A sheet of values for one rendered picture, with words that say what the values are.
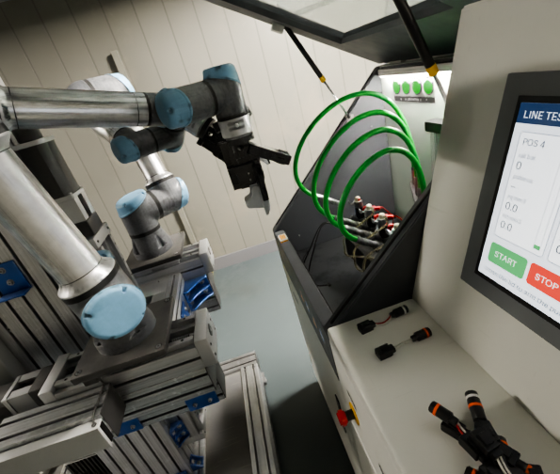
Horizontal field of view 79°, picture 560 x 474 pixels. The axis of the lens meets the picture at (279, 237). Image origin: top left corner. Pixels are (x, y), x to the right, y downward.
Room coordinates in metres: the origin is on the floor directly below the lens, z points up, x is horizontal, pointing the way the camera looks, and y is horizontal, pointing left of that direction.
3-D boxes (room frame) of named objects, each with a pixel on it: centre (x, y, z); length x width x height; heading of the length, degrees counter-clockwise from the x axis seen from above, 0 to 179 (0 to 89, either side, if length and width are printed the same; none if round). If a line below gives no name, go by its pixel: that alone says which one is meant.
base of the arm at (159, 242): (1.22, 0.48, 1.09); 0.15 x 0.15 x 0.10
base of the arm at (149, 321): (0.73, 0.45, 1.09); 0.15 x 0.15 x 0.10
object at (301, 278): (0.96, -0.03, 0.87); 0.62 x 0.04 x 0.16; 5
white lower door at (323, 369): (0.96, -0.02, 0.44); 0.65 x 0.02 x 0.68; 5
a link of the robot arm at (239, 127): (0.83, 0.03, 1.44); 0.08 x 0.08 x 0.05
